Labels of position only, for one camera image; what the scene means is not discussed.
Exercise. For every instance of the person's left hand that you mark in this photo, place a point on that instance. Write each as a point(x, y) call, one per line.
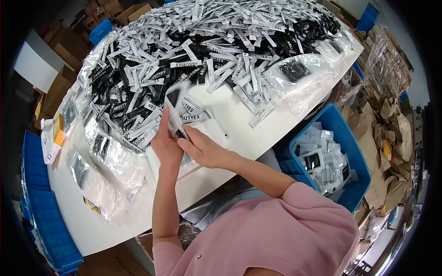
point(166, 148)

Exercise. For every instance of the pile of brown paper bags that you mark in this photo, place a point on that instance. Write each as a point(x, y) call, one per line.
point(386, 131)

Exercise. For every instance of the heap of filled clear packets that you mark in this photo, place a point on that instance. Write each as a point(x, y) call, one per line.
point(324, 162)

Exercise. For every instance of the person's right thumb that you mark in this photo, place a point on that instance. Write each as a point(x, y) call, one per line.
point(186, 145)

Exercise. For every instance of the person's legs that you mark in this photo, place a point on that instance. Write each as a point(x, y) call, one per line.
point(214, 208)

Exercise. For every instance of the flat brown printed carton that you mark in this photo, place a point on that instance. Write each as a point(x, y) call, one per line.
point(114, 260)

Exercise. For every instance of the stack of blue crates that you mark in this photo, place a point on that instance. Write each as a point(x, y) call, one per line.
point(45, 214)

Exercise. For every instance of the open cardboard box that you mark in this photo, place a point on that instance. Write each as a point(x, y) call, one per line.
point(55, 93)

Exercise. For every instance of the pile of clear plastic bags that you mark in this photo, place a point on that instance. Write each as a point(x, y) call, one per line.
point(100, 169)

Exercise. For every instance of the person's left fingers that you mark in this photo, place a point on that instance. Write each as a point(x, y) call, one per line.
point(165, 120)

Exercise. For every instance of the person's right index finger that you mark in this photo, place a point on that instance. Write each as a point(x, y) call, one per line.
point(194, 131)

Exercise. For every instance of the stack of cardboard boxes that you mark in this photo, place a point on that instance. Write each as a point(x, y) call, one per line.
point(74, 41)

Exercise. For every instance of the blue plastic crate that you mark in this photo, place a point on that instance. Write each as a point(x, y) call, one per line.
point(348, 145)
point(100, 31)
point(367, 17)

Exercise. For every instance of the person's right hand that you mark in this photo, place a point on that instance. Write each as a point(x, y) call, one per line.
point(209, 151)

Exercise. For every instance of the clear packet with label strip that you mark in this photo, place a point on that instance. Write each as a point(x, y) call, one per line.
point(174, 117)

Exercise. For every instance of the small yellow box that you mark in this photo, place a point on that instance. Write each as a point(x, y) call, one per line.
point(58, 130)

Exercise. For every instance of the white plastic pouch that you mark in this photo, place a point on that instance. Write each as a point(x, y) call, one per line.
point(48, 148)

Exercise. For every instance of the pile of black white label strips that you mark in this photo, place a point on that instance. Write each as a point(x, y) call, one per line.
point(207, 45)

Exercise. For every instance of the person's body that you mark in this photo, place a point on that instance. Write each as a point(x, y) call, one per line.
point(269, 234)

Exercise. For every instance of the large clear bag with black label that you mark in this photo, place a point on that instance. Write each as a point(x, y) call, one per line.
point(297, 74)

